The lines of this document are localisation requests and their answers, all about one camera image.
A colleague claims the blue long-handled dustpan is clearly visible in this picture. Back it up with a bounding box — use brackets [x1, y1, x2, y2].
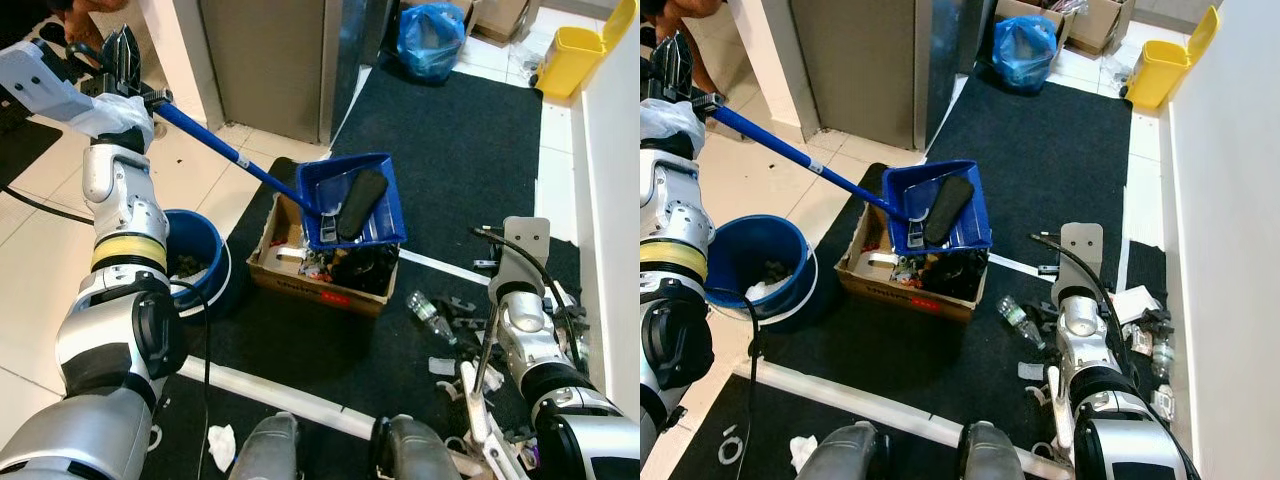
[700, 92, 993, 256]
[140, 88, 408, 251]

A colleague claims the large black floor mat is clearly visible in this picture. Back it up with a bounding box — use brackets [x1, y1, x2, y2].
[185, 60, 583, 441]
[770, 70, 1136, 451]

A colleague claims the person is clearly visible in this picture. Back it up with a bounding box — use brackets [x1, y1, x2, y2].
[640, 0, 731, 96]
[40, 0, 131, 56]

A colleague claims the yellow plastic bin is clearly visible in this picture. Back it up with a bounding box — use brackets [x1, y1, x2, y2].
[1125, 5, 1221, 109]
[534, 0, 639, 101]

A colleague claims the grey metal door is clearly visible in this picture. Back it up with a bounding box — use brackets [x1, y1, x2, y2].
[790, 0, 961, 151]
[198, 0, 367, 147]

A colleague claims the plain cardboard box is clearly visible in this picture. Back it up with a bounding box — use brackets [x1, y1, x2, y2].
[470, 0, 541, 46]
[1065, 0, 1136, 56]

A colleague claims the blue bucket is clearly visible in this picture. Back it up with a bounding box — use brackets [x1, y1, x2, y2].
[163, 208, 233, 316]
[705, 215, 819, 326]

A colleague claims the blue plastic bag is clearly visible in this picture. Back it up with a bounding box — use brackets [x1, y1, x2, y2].
[992, 15, 1059, 94]
[397, 2, 466, 84]

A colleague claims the black brush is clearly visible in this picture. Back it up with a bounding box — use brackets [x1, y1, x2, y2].
[923, 177, 976, 246]
[337, 170, 389, 241]

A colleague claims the cardboard box with red print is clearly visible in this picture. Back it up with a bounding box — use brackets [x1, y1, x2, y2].
[248, 195, 401, 317]
[838, 205, 989, 323]

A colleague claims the grey left robot leg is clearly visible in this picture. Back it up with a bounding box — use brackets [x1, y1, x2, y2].
[795, 420, 891, 480]
[230, 412, 301, 480]

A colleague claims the grey robot leg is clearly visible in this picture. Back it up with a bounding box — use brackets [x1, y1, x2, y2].
[373, 415, 461, 480]
[795, 420, 891, 480]
[958, 420, 1041, 480]
[230, 412, 301, 480]

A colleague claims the grey right robot leg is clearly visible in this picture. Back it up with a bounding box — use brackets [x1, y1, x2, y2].
[373, 415, 461, 480]
[958, 420, 1041, 480]

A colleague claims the white paper sheet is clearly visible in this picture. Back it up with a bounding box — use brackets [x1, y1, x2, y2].
[1112, 286, 1161, 323]

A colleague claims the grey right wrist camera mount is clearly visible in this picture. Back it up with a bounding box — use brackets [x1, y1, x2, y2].
[497, 215, 553, 306]
[1058, 222, 1104, 301]

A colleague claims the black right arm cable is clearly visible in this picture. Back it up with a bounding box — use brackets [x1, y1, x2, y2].
[472, 226, 586, 346]
[1030, 232, 1141, 361]

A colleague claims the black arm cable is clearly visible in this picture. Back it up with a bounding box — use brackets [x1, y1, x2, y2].
[1030, 232, 1141, 361]
[472, 226, 586, 346]
[735, 290, 763, 401]
[168, 280, 214, 480]

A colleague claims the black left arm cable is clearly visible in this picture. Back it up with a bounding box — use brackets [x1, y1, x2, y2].
[168, 280, 214, 480]
[735, 290, 763, 401]

